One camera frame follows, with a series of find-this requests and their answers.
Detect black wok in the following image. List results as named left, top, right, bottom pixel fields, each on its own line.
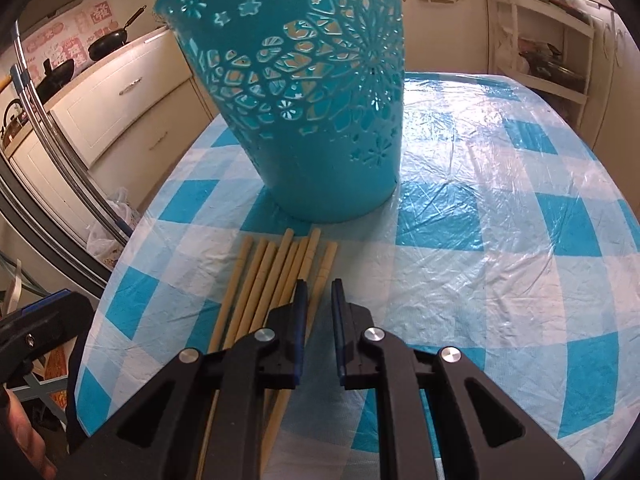
left=35, top=57, right=76, bottom=106

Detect orange printed cloth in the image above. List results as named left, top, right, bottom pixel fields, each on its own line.
left=42, top=350, right=73, bottom=411

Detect person's left hand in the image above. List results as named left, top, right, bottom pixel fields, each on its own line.
left=0, top=390, right=57, bottom=480

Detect bag lined trash bin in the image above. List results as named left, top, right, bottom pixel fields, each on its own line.
left=86, top=187, right=143, bottom=271

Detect cream cabinet drawer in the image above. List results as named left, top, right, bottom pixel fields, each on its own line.
left=75, top=80, right=223, bottom=231
left=50, top=52, right=196, bottom=168

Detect metal kettle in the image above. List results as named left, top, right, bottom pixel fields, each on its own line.
left=0, top=99, right=26, bottom=151

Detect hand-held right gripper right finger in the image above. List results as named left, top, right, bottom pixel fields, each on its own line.
left=331, top=279, right=583, bottom=480

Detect white trolley rack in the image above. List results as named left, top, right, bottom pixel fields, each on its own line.
left=489, top=0, right=596, bottom=126

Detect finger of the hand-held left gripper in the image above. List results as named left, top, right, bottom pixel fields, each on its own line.
left=0, top=289, right=91, bottom=386

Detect pink wall stickers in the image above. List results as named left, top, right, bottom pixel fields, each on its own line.
left=20, top=0, right=121, bottom=81

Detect black frying pan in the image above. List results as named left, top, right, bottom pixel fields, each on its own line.
left=87, top=7, right=148, bottom=61

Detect bundle of bamboo chopsticks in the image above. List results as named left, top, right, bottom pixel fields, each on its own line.
left=195, top=227, right=340, bottom=480

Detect teal perforated plastic basket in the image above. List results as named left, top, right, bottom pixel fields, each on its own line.
left=152, top=0, right=405, bottom=224

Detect beige kitchen countertop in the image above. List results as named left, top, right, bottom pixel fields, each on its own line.
left=0, top=25, right=171, bottom=156

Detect steel pot with lid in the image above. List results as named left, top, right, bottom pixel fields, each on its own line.
left=520, top=42, right=586, bottom=93

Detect blue white checked tablecloth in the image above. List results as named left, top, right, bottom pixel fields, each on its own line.
left=75, top=72, right=640, bottom=480

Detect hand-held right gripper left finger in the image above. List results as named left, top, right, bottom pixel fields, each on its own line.
left=67, top=279, right=311, bottom=480

